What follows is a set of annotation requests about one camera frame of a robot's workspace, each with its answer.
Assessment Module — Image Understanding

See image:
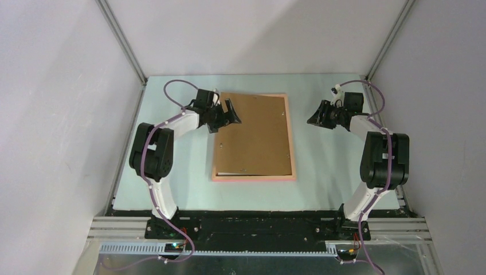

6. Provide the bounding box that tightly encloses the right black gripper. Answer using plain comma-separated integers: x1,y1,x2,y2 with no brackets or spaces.
307,100,347,129

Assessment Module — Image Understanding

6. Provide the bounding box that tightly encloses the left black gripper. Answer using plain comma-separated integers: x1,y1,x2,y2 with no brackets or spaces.
206,99,241,133

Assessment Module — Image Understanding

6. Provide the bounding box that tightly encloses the brown cardboard backing board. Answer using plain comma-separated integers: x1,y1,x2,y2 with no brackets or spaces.
213,92,293,177

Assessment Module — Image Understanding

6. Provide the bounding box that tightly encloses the Great Wall photo print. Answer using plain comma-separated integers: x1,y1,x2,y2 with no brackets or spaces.
216,172,247,176

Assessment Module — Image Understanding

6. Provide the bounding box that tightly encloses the pink wooden photo frame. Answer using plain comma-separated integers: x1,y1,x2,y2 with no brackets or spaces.
211,93,297,182

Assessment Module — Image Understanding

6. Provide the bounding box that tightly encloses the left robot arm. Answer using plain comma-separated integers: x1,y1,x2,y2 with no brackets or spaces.
129,89,241,239

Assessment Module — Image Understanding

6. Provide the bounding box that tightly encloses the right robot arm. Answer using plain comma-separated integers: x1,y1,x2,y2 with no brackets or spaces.
307,92,410,239

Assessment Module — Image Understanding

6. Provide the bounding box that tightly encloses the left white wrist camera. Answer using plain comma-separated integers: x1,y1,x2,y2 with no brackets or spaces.
212,90,220,107

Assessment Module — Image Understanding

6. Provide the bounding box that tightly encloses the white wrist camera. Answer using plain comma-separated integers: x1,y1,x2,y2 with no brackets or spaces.
331,84,345,108
212,90,220,107

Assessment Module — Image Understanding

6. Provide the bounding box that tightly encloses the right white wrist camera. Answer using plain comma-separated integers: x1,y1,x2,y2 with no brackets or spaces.
331,84,345,108

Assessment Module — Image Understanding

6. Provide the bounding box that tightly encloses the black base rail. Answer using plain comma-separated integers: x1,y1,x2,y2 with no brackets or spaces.
144,210,371,253

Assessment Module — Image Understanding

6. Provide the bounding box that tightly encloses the right aluminium corner post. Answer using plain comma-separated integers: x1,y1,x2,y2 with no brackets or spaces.
365,0,417,80

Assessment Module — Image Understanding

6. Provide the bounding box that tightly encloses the aluminium corner post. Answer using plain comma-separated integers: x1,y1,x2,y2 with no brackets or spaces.
365,0,417,80
95,0,148,85

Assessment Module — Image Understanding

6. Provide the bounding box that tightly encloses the left aluminium corner post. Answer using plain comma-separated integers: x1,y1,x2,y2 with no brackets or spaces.
95,0,148,85

